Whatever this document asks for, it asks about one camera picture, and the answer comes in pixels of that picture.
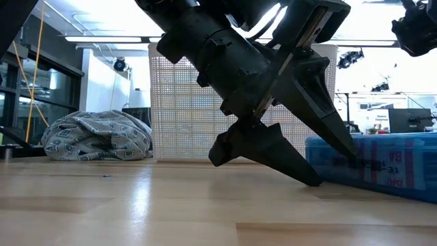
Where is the white perforated plastic basket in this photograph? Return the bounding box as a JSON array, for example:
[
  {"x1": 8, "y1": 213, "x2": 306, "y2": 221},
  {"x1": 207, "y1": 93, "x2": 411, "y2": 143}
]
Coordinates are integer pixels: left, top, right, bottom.
[{"x1": 148, "y1": 42, "x2": 339, "y2": 163}]

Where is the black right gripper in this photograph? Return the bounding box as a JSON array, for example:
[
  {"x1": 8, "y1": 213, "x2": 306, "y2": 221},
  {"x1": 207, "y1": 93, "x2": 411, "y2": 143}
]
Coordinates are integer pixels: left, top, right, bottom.
[{"x1": 135, "y1": 0, "x2": 358, "y2": 187}]

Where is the black round ceiling camera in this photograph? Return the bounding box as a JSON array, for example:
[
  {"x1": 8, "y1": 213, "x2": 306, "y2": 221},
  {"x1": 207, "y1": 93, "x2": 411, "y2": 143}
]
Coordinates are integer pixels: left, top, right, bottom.
[{"x1": 113, "y1": 57, "x2": 128, "y2": 72}]

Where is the yellow extension cable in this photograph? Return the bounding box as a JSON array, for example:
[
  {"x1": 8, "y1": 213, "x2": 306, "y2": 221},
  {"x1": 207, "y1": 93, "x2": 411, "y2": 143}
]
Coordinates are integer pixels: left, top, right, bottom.
[{"x1": 12, "y1": 0, "x2": 51, "y2": 144}]

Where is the ceiling light strip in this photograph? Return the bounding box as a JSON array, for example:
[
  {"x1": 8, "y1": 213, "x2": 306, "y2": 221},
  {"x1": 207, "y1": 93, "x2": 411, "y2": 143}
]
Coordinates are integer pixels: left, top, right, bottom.
[
  {"x1": 64, "y1": 36, "x2": 161, "y2": 44},
  {"x1": 327, "y1": 40, "x2": 397, "y2": 47}
]

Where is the black monitor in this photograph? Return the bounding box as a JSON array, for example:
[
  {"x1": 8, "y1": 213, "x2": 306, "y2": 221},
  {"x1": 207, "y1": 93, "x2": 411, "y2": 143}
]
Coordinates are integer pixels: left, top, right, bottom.
[{"x1": 388, "y1": 108, "x2": 435, "y2": 134}]

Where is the black hanging spotlight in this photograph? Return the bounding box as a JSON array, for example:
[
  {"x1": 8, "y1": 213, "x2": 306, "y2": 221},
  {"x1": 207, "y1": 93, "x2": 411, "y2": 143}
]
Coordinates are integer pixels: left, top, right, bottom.
[
  {"x1": 337, "y1": 49, "x2": 365, "y2": 70},
  {"x1": 371, "y1": 81, "x2": 390, "y2": 93}
]

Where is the dark glass window partition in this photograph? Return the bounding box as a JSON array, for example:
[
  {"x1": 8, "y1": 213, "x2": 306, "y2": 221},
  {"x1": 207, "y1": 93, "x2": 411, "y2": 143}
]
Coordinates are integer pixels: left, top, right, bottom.
[{"x1": 0, "y1": 40, "x2": 85, "y2": 146}]

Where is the black box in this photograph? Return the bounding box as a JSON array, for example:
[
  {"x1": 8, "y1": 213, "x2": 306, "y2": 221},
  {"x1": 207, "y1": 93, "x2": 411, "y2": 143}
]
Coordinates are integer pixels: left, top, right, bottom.
[{"x1": 122, "y1": 107, "x2": 152, "y2": 129}]

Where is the white sign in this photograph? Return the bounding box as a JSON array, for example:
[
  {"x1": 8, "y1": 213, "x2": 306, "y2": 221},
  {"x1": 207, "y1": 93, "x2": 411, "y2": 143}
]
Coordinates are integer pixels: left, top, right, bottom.
[{"x1": 373, "y1": 114, "x2": 391, "y2": 131}]

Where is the black aluminium table frame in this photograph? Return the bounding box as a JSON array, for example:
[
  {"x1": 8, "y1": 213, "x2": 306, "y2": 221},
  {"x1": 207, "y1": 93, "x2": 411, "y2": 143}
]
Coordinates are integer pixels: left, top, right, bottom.
[{"x1": 0, "y1": 0, "x2": 46, "y2": 163}]

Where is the grey patterned cloth gown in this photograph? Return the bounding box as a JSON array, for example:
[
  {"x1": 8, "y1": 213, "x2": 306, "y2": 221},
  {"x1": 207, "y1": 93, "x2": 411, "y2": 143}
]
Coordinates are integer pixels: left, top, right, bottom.
[{"x1": 40, "y1": 109, "x2": 154, "y2": 162}]

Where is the blue first aid kit box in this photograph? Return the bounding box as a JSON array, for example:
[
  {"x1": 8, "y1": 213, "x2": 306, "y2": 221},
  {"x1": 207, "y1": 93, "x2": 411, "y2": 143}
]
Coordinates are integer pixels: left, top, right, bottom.
[{"x1": 305, "y1": 132, "x2": 437, "y2": 205}]

